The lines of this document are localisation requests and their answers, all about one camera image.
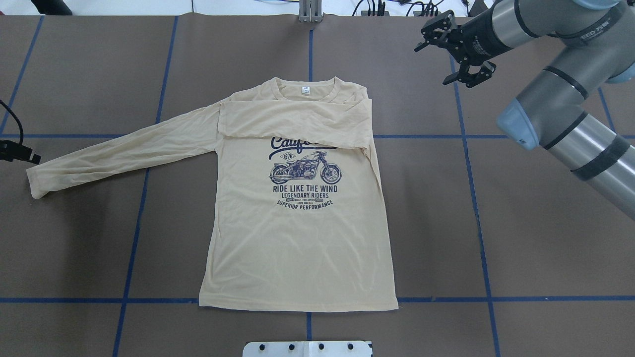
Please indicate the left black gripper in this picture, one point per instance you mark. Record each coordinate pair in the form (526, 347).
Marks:
(19, 151)

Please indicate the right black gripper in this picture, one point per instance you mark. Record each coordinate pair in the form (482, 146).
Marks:
(476, 43)

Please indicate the cream long-sleeve graphic shirt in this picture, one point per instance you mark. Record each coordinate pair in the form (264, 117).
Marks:
(300, 222)

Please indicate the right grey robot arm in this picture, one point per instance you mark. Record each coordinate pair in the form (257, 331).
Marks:
(598, 49)

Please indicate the aluminium frame post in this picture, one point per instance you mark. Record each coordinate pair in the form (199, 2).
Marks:
(310, 11)

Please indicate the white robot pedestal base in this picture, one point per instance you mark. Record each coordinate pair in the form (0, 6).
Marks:
(309, 349)

